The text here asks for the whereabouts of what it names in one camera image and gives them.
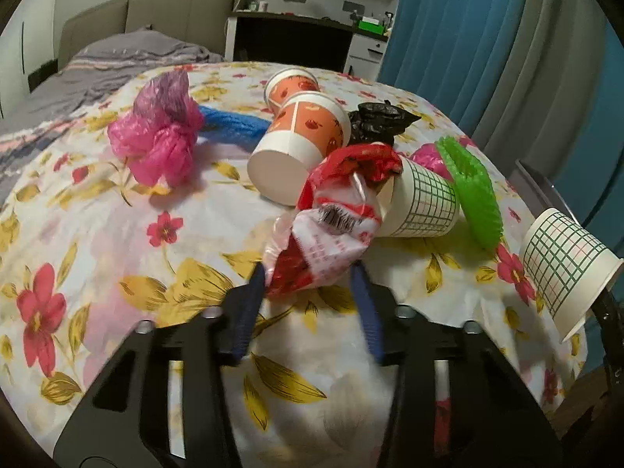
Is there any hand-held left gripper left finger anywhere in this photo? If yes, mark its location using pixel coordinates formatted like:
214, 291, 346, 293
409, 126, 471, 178
53, 266, 266, 468

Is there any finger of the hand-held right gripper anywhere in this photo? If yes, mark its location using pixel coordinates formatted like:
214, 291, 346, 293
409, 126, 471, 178
585, 287, 624, 347

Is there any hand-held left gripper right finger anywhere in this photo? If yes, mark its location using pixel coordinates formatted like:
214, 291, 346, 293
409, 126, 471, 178
350, 261, 569, 468

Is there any green grid paper cup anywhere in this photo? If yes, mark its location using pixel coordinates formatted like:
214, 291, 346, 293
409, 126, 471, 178
375, 153, 461, 239
519, 208, 624, 343

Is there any red and white plastic bag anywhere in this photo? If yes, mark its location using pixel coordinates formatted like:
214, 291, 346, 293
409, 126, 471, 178
263, 141, 403, 298

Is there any orange paper cup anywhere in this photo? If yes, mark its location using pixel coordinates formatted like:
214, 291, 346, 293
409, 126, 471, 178
264, 67, 320, 110
247, 92, 352, 206

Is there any black plastic bag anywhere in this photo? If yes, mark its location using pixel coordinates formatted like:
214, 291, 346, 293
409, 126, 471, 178
347, 100, 421, 147

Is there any floral bed sheet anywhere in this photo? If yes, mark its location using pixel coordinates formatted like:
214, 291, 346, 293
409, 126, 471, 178
0, 61, 588, 468

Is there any small pink plastic bag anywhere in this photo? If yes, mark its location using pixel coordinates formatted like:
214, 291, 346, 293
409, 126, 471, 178
409, 142, 456, 181

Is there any white drawer cabinet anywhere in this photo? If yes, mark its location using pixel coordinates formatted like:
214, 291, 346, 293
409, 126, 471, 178
344, 34, 388, 79

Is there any grey striped blanket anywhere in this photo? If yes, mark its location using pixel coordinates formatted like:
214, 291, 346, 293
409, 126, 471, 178
0, 28, 225, 191

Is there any blue and grey curtain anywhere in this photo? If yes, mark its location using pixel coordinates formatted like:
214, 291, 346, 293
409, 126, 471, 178
378, 0, 624, 215

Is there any dark top desk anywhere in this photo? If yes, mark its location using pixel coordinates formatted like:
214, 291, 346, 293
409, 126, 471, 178
227, 9, 391, 76

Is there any beige padded headboard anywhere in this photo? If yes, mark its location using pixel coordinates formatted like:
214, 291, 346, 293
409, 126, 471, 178
57, 0, 250, 71

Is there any black bedside table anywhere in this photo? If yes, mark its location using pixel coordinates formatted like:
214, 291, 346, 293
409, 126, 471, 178
28, 57, 58, 91

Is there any white wardrobe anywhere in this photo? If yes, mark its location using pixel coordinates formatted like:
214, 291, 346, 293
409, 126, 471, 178
0, 0, 59, 91

